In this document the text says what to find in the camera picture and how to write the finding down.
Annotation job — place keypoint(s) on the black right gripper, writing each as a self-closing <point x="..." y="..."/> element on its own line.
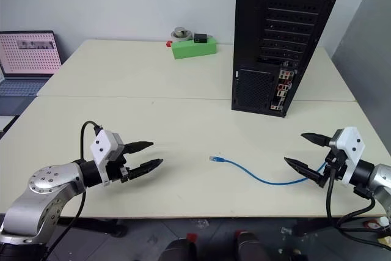
<point x="336" y="166"/>

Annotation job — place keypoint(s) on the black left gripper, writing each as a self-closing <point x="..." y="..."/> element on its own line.
<point x="117" y="170"/>

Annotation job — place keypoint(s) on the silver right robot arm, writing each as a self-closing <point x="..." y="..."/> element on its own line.
<point x="380" y="181"/>

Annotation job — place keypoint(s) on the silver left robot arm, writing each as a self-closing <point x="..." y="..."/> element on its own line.
<point x="46" y="181"/>

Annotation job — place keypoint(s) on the black table base bar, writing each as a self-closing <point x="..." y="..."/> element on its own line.
<point x="97" y="227"/>

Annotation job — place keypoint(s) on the red white floor item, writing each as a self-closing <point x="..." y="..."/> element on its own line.
<point x="374" y="223"/>

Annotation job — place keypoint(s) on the dark rounded shape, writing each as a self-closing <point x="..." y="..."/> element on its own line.
<point x="180" y="250"/>
<point x="249" y="247"/>

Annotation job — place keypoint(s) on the small red block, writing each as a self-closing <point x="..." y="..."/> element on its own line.
<point x="168" y="44"/>

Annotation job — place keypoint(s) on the green rectangular box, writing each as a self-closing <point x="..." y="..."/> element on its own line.
<point x="192" y="49"/>

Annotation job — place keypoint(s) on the grey tape roll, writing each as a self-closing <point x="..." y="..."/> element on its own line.
<point x="181" y="34"/>

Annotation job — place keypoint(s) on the small black adapter box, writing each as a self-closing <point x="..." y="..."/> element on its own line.
<point x="200" y="38"/>

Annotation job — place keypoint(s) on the black computer tower case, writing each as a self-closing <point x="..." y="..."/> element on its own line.
<point x="262" y="28"/>

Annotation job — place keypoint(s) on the open laptop pink screen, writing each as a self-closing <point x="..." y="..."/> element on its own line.
<point x="29" y="56"/>

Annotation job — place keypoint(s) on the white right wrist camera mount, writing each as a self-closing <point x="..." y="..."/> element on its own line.
<point x="351" y="145"/>

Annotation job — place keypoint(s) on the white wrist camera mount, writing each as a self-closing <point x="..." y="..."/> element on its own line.
<point x="351" y="145"/>
<point x="102" y="145"/>

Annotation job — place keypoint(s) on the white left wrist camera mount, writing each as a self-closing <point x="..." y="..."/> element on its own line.
<point x="102" y="145"/>

